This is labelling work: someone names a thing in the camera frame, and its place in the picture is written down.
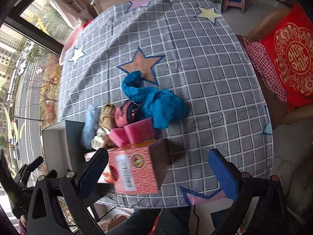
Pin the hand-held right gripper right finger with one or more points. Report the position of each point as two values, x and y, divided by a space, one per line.
223 176

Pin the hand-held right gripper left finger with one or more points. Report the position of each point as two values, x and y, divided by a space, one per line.
91 173

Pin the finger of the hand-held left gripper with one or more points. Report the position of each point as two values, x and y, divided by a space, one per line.
28 172

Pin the grey storage box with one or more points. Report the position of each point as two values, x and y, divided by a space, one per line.
56 146

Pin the pink block sponge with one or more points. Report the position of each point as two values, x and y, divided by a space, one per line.
117 138

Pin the beige knitted sock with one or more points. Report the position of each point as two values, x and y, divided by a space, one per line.
107 116

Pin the pink wedge sponge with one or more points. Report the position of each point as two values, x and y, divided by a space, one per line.
140 131

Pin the pink and black sock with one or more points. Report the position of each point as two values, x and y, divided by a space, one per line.
123 115

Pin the blue plastic shoe cover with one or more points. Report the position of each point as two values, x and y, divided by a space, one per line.
166 110
133 85

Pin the white polka-dot scrunchie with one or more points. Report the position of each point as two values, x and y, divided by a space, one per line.
99 138

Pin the light blue fluffy cloth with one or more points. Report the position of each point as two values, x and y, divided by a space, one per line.
89 128

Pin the red patterned tissue box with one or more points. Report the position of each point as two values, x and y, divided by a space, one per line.
137 169

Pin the white slippers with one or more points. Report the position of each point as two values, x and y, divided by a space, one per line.
115 222

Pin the red checked cloth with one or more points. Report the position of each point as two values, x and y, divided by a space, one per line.
266 71

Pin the grey checked star blanket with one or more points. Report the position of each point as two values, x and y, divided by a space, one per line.
195 66

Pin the red embroidered cushion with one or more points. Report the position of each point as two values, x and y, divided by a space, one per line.
291 56

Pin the beige cabinet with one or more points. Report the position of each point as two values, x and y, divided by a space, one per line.
115 5

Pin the sheer pink curtain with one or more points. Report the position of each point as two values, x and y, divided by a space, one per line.
61 5

